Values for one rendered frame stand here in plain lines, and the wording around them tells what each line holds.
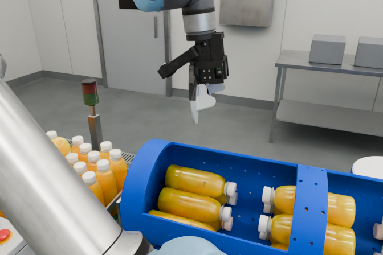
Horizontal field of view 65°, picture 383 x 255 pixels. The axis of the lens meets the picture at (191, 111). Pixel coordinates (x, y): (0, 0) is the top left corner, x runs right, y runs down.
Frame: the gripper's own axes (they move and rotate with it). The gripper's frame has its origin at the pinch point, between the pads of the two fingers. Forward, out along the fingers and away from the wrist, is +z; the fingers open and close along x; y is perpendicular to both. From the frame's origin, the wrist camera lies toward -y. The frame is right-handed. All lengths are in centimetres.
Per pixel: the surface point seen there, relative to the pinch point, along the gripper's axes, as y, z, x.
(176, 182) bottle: -9.7, 20.9, -0.9
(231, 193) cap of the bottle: 5.9, 23.5, -0.4
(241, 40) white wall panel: -35, 25, 331
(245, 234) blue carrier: 8.8, 38.4, 0.7
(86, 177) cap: -37.0, 18.3, -4.5
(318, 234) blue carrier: 26.6, 20.1, -16.7
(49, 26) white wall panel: -359, -22, 365
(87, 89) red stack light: -58, 1, 33
